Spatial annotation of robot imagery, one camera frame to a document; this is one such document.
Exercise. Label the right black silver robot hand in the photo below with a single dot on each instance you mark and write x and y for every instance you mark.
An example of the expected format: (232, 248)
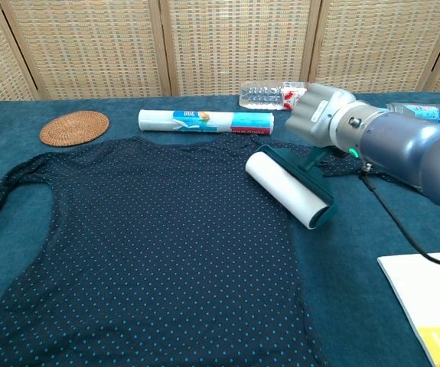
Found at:
(315, 114)

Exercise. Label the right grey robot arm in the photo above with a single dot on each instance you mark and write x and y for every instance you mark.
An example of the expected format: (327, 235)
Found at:
(399, 145)

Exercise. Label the white bag pack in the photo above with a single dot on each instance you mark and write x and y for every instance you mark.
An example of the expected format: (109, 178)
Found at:
(204, 122)

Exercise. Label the clear water bottle red label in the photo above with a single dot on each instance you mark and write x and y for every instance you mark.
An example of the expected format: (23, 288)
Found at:
(261, 97)

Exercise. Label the small clear bottle blue label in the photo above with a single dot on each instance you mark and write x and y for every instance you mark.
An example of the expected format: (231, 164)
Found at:
(418, 111)

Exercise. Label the woven bamboo folding screen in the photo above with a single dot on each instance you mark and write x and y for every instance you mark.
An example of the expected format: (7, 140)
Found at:
(219, 46)

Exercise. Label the teal tablecloth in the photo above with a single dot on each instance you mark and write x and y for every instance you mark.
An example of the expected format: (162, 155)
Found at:
(357, 267)

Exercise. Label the dark dotted long-sleeve shirt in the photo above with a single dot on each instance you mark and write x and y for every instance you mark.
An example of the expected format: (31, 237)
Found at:
(147, 248)

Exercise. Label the white yellow booklet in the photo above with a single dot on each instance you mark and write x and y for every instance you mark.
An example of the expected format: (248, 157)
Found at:
(430, 302)

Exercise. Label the round woven rattan coaster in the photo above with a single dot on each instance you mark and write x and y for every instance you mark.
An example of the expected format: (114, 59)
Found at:
(74, 128)

